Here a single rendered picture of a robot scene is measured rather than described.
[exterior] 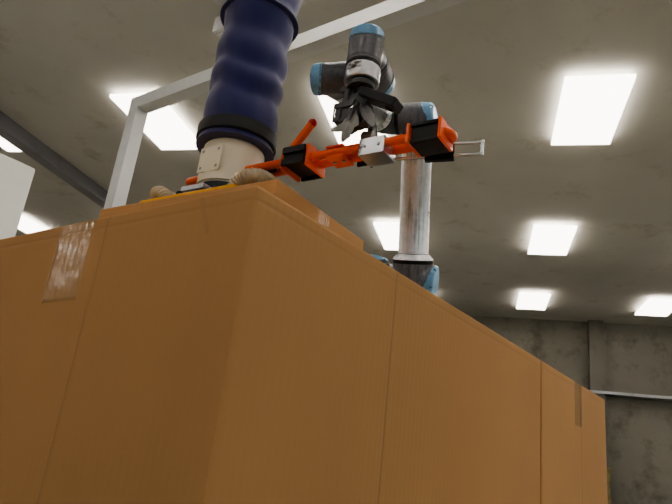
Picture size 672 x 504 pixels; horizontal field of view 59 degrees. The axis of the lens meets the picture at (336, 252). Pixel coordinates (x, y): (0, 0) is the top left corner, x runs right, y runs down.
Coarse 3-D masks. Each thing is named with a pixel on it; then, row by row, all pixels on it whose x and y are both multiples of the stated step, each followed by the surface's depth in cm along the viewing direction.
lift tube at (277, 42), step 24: (240, 0) 173; (264, 0) 173; (240, 24) 171; (264, 24) 172; (288, 24) 177; (240, 48) 168; (264, 48) 168; (288, 48) 182; (216, 72) 169; (240, 72) 164; (264, 72) 167; (216, 96) 164; (240, 96) 162; (264, 96) 167; (264, 120) 164; (264, 144) 162
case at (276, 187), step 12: (276, 180) 131; (204, 192) 142; (216, 192) 140; (276, 192) 130; (288, 192) 134; (132, 204) 156; (144, 204) 153; (156, 204) 150; (300, 204) 138; (312, 204) 142; (312, 216) 142; (324, 216) 146; (336, 228) 151; (348, 240) 156; (360, 240) 161
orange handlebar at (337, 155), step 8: (448, 128) 130; (392, 136) 137; (400, 136) 135; (448, 136) 130; (456, 136) 131; (352, 144) 142; (392, 144) 136; (400, 144) 136; (312, 152) 148; (320, 152) 146; (328, 152) 145; (336, 152) 144; (344, 152) 143; (352, 152) 142; (400, 152) 139; (408, 152) 139; (280, 160) 153; (312, 160) 148; (320, 160) 151; (328, 160) 146; (336, 160) 146; (344, 160) 145; (352, 160) 146; (360, 160) 145; (264, 168) 156; (272, 168) 155; (192, 184) 171
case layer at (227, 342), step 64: (256, 192) 38; (0, 256) 55; (64, 256) 49; (128, 256) 44; (192, 256) 39; (256, 256) 37; (320, 256) 43; (0, 320) 51; (64, 320) 46; (128, 320) 41; (192, 320) 37; (256, 320) 37; (320, 320) 42; (384, 320) 49; (448, 320) 60; (0, 384) 48; (64, 384) 43; (128, 384) 39; (192, 384) 35; (256, 384) 36; (320, 384) 41; (384, 384) 48; (448, 384) 58; (512, 384) 73; (576, 384) 98; (0, 448) 45; (64, 448) 40; (128, 448) 37; (192, 448) 34; (256, 448) 36; (320, 448) 41; (384, 448) 47; (448, 448) 57; (512, 448) 71; (576, 448) 94
